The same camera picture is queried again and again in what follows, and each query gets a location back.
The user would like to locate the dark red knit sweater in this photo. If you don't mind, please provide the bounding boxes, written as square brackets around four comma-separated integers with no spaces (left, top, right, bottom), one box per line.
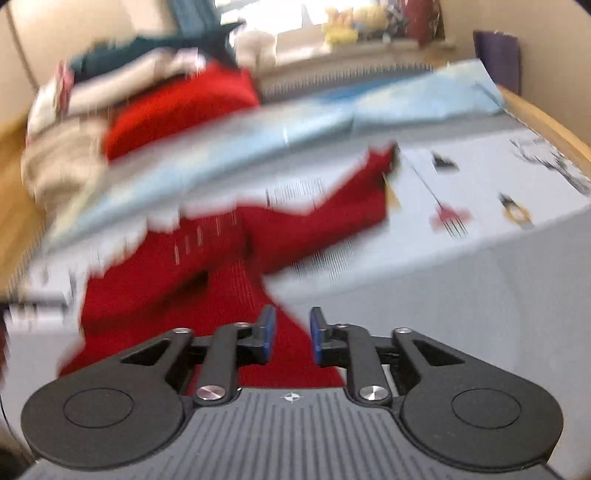
[59,145,400,375]

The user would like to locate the grey printed bed sheet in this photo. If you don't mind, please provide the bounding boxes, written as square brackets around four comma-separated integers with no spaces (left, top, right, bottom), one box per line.
[2,115,590,419]

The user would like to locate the beige folded blanket stack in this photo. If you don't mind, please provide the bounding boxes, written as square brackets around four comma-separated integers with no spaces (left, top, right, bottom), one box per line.
[21,118,109,218]

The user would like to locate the light blue patterned quilt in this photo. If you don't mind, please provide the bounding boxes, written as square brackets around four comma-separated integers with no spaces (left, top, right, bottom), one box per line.
[43,59,505,251]

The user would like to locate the bright red folded blanket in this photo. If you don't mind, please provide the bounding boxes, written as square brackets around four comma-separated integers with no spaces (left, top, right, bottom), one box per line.
[102,61,260,164]

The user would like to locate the purple paper bag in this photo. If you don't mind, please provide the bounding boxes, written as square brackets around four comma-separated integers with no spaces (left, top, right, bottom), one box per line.
[473,30,522,95]

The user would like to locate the teal shark plush toy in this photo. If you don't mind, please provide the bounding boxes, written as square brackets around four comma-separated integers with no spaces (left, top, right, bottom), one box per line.
[69,21,245,82]

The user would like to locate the white plush toy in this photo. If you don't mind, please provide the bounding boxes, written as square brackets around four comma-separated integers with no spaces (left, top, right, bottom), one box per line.
[235,31,276,71]

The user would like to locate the dark red cushion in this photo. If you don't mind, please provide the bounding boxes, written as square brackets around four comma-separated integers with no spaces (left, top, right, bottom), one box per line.
[400,0,445,46]

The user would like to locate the yellow plush toy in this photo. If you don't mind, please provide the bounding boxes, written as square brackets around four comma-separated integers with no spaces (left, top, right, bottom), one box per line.
[322,4,389,46]

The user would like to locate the wooden bed frame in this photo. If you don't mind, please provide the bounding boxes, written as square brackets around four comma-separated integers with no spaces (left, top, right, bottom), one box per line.
[499,86,591,177]

